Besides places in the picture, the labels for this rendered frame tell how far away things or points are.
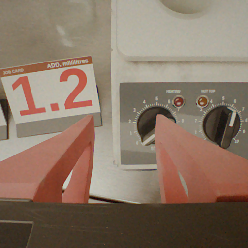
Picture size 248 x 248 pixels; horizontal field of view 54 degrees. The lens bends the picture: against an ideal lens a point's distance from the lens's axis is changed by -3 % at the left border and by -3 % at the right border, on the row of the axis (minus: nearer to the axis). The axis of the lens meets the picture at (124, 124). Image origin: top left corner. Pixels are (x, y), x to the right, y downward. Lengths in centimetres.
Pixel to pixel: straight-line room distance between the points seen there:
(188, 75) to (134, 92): 5
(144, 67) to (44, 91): 11
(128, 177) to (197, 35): 14
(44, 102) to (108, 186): 11
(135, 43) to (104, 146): 11
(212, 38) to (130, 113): 9
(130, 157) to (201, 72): 9
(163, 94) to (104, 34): 13
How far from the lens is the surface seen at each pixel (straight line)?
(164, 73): 21
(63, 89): 25
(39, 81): 26
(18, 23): 34
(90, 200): 26
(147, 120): 21
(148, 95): 21
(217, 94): 22
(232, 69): 22
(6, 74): 26
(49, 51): 30
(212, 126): 22
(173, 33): 20
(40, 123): 27
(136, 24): 20
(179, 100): 21
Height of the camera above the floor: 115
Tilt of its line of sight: 76 degrees down
